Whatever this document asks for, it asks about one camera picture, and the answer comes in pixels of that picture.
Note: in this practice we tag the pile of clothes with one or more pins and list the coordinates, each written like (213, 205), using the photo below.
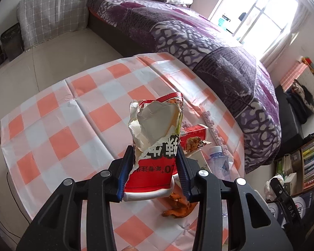
(302, 96)

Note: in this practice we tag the torn red noodle cup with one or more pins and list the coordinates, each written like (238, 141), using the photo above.
(151, 177)

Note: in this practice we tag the hanging laundry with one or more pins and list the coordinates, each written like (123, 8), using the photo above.
(223, 21)

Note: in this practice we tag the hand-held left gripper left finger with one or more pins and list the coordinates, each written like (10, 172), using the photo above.
(121, 185)

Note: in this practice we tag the pink checked covered cabinet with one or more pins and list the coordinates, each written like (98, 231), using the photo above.
(301, 78)

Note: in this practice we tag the clear plastic bottle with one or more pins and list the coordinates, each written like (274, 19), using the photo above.
(219, 162)

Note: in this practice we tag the orange white checkered tablecloth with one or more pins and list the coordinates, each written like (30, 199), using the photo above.
(68, 125)

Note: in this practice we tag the white plastic bag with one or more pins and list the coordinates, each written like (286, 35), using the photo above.
(269, 188)

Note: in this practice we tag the wooden bookshelf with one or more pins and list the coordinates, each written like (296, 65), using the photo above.
(297, 159)

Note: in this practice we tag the blue white water carton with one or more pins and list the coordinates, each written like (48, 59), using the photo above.
(273, 211)
(304, 204)

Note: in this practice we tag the black box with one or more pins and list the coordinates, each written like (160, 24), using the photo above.
(11, 41)

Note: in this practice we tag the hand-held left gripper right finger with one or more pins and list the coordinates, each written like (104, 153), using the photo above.
(184, 180)

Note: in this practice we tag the stack of green books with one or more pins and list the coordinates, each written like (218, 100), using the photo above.
(280, 167)

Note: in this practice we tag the beige storage box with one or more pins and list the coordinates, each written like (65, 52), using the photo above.
(290, 183)

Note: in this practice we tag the dark bed base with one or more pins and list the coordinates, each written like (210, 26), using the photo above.
(107, 36)

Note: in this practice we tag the black cabinet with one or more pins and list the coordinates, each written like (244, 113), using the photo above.
(290, 125)

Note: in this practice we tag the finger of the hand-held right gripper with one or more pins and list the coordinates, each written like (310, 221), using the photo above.
(280, 192)

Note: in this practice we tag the orange peel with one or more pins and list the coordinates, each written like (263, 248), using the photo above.
(178, 206)

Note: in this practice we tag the red white snack box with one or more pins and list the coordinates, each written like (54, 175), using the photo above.
(193, 136)

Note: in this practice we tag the colourful toys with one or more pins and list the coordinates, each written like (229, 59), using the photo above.
(310, 64)

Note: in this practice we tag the window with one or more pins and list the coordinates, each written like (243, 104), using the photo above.
(256, 13)

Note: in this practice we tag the purple patterned bedspread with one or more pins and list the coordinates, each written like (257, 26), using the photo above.
(185, 31)

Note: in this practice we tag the white curtain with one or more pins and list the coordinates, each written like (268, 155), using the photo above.
(295, 31)

